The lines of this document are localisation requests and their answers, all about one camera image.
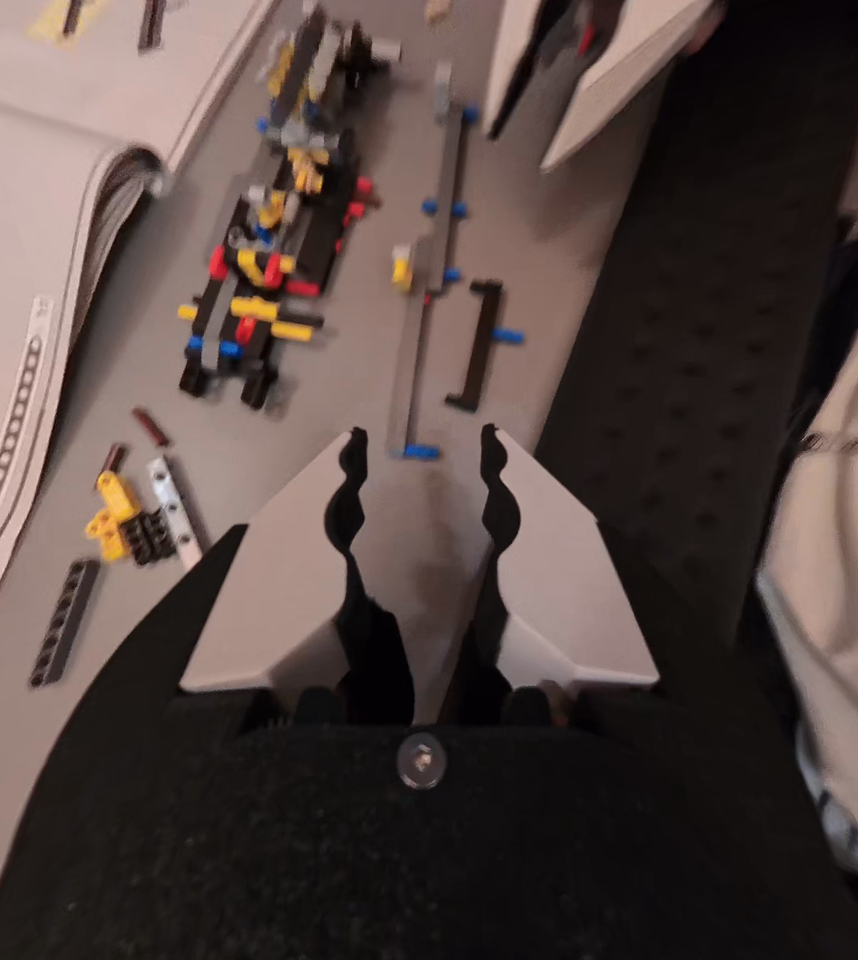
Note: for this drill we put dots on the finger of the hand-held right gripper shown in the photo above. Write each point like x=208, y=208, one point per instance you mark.
x=515, y=60
x=639, y=67

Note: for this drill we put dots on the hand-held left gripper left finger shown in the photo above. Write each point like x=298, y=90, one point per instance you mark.
x=271, y=592

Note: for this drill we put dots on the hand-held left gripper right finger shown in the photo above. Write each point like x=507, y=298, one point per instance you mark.
x=571, y=585

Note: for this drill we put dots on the long dark grey lego beam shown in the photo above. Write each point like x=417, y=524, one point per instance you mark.
x=450, y=187

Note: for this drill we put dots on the yellow connector with grey pin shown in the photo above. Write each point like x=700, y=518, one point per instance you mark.
x=401, y=266

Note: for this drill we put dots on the blue lego pin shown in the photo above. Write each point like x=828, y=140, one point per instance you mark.
x=510, y=336

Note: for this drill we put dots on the black lego frame beam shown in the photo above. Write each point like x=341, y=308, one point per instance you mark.
x=483, y=337

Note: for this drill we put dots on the beige lego pin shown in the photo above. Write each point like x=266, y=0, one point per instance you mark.
x=436, y=7

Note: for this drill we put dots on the black lego connector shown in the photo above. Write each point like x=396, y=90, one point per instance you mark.
x=147, y=534

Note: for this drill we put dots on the white lego beam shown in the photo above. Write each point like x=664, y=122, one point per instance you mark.
x=170, y=499

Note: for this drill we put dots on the brown lego axle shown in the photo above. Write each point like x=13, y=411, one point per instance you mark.
x=151, y=425
x=110, y=461

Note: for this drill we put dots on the short black lego beam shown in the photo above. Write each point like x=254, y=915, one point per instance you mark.
x=65, y=622

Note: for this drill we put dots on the lego car chassis assembly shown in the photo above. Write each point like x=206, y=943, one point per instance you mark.
x=316, y=225

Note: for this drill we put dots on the open instruction booklet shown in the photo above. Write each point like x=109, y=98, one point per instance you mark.
x=23, y=187

